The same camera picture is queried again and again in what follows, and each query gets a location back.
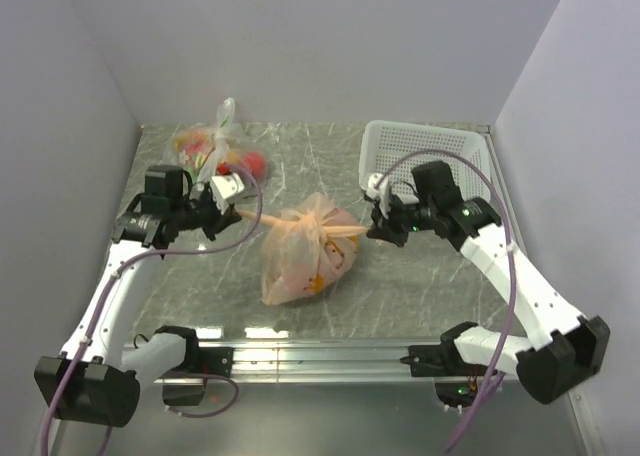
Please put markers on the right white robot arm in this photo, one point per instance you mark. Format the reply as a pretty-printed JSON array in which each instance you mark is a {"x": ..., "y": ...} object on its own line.
[{"x": 561, "y": 347}]

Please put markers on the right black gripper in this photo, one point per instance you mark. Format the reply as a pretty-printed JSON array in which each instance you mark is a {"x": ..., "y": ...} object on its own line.
[{"x": 389, "y": 234}]

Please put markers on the white perforated plastic basket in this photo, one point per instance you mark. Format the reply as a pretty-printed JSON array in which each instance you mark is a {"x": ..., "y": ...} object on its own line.
[{"x": 385, "y": 142}]

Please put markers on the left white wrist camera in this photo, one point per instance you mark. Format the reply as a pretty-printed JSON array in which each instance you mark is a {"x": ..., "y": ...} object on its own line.
[{"x": 231, "y": 187}]

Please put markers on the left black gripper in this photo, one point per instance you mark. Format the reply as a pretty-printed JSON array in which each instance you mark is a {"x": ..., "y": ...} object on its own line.
[{"x": 222, "y": 220}]

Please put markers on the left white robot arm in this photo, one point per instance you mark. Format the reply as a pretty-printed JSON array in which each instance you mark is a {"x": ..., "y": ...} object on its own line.
[{"x": 92, "y": 379}]

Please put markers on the beige plastic bag orange prints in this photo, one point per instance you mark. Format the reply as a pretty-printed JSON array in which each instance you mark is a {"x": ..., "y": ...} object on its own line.
[{"x": 307, "y": 249}]

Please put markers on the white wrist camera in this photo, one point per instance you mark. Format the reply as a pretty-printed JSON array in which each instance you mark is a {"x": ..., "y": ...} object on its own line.
[
  {"x": 378, "y": 191},
  {"x": 231, "y": 187}
]

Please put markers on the aluminium front rail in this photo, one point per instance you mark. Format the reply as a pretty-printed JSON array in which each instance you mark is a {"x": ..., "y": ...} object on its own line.
[{"x": 335, "y": 361}]

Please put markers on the clear tied bag of fruits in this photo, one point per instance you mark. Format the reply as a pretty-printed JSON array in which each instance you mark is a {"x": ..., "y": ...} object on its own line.
[{"x": 208, "y": 151}]

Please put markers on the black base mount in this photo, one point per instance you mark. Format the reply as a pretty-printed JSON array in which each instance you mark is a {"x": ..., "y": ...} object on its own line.
[
  {"x": 187, "y": 386},
  {"x": 455, "y": 382}
]

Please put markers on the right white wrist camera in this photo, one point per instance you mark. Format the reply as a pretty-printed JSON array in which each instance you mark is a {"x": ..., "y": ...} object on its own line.
[{"x": 378, "y": 191}]

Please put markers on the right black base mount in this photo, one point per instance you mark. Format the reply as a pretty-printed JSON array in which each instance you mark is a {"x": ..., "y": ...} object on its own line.
[{"x": 455, "y": 382}]

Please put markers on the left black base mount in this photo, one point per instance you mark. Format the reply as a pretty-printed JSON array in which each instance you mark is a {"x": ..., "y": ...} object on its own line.
[{"x": 187, "y": 386}]

